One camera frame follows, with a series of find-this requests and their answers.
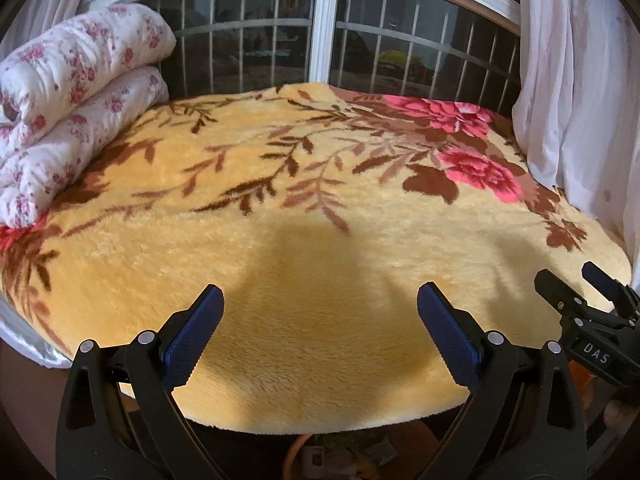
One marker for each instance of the white window bars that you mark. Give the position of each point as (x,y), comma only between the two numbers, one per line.
(240,24)

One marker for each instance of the white window frame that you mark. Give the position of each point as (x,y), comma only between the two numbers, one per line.
(327,20)

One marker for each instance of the white bed frame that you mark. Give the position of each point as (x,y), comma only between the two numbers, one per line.
(30,345)

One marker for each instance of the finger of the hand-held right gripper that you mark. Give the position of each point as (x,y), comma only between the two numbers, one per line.
(607,285)
(557,295)

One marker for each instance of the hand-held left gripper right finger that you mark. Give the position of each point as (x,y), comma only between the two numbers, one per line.
(450,340)

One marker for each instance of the white sheer curtain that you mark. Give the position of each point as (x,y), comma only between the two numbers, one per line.
(575,110)
(50,0)

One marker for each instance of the yellow floral plush blanket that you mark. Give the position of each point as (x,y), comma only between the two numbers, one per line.
(320,260)

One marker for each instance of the folded white floral quilt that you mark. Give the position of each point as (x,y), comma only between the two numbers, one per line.
(75,85)

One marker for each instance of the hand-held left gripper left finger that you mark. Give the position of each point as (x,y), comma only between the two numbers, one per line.
(192,340)

